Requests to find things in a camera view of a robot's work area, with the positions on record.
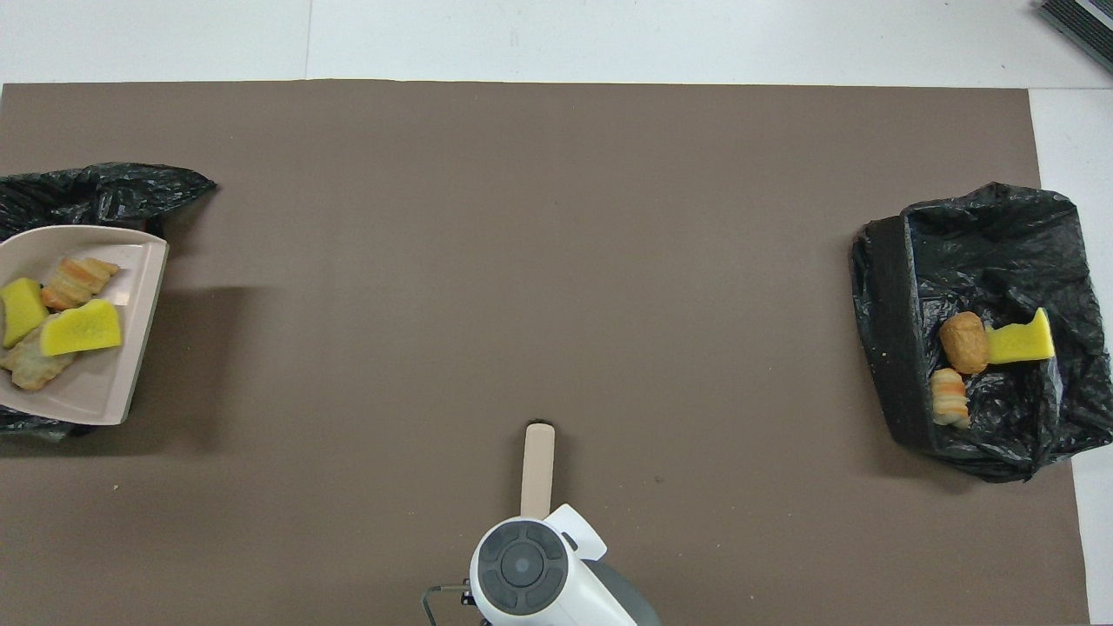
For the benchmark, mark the brown round bun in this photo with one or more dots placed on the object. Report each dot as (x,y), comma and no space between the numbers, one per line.
(963,342)

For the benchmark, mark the bin lined with black bag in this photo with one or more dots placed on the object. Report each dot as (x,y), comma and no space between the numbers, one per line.
(991,261)

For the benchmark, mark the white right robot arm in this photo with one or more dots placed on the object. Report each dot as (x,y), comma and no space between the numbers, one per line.
(539,574)

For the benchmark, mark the black ribbed panel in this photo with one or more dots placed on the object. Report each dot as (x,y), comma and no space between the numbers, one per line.
(1083,24)

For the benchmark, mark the small golden croissant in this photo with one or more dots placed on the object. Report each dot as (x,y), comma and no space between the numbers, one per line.
(949,397)

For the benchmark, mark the beige hand brush black bristles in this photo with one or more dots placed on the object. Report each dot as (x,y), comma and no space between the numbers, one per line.
(537,469)

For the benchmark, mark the pink bin with black bag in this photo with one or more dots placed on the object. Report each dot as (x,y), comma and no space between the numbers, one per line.
(113,196)

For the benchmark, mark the brown table mat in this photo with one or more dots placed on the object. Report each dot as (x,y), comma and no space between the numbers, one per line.
(556,261)

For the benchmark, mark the striped orange croissant piece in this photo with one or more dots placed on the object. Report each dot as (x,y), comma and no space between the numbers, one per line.
(76,280)

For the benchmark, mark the beige plastic dustpan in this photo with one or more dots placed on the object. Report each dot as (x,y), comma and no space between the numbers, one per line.
(104,391)

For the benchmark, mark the notched yellow sponge piece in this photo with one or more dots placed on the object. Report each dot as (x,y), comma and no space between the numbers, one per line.
(1022,341)

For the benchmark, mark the tan bread chunk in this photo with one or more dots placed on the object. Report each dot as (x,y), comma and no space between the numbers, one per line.
(33,369)

